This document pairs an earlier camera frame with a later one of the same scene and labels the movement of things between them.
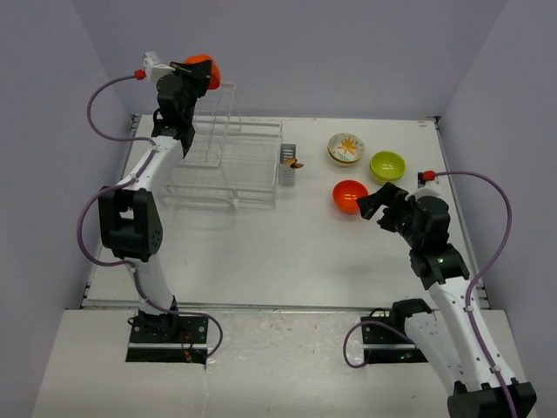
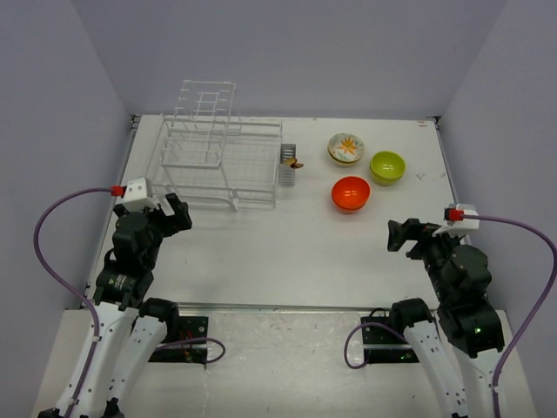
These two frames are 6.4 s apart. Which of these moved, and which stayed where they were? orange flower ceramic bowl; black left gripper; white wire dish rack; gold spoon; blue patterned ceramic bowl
Moved: black left gripper
Stayed: orange flower ceramic bowl; white wire dish rack; gold spoon; blue patterned ceramic bowl
